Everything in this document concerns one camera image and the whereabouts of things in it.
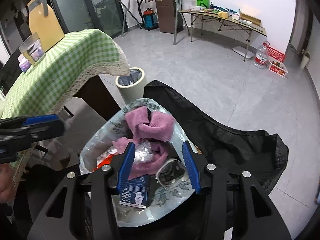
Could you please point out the metal drying rack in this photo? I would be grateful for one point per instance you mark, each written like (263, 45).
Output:
(175, 40)

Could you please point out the white floor scale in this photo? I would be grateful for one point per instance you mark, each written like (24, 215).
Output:
(242, 51)

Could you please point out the white fruit box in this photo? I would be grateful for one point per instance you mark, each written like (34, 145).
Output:
(277, 68)

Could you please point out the yellow thermos jug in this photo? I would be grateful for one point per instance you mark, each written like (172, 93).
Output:
(47, 27)

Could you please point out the black mesh basket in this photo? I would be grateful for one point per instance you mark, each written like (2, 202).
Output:
(225, 142)

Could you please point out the folding table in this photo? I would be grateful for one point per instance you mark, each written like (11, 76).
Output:
(237, 22)

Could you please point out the purple towel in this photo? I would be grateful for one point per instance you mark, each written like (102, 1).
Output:
(155, 125)

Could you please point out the drinking glass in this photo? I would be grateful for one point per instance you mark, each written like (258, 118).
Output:
(31, 47)

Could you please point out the yellow mug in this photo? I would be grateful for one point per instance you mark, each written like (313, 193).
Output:
(223, 15)

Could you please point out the small crushed clear bottle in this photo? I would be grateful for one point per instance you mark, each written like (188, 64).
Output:
(171, 173)

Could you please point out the clear plastic packaging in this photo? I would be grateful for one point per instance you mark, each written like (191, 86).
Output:
(143, 153)

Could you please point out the green paper bag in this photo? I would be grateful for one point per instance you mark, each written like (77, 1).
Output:
(202, 1)

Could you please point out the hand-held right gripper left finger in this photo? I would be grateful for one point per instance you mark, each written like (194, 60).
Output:
(126, 170)

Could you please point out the sliding glass door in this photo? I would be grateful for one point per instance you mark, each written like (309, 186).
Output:
(75, 0)

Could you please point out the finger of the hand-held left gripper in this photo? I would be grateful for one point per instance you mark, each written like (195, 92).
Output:
(37, 120)
(45, 132)

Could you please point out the person's left hand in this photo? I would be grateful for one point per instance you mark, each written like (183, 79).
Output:
(6, 185)

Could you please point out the white waste bin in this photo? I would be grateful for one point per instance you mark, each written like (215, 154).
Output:
(130, 92)

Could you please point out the dark blue box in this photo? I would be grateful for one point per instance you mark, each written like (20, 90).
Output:
(136, 190)

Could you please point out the dark wooden table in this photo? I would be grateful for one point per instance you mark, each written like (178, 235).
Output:
(95, 97)

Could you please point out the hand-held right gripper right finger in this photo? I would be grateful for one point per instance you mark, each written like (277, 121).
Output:
(192, 172)

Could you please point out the red plastic crate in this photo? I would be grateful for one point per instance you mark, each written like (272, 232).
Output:
(276, 53)

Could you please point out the purple tissue pack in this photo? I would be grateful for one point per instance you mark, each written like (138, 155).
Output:
(25, 65)

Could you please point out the brown cabinet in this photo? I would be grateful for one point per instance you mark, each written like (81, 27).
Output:
(167, 15)

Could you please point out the large water bottle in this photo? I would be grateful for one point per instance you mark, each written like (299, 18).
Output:
(261, 57)

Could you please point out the small potted plant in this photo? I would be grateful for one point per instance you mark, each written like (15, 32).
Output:
(304, 62)

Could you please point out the blue canister vacuum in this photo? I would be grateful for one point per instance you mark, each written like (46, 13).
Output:
(150, 21)

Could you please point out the red and white packet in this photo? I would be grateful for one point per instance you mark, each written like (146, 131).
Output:
(106, 161)

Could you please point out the leaf print plastic bag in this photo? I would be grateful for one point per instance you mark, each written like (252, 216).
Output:
(172, 197)

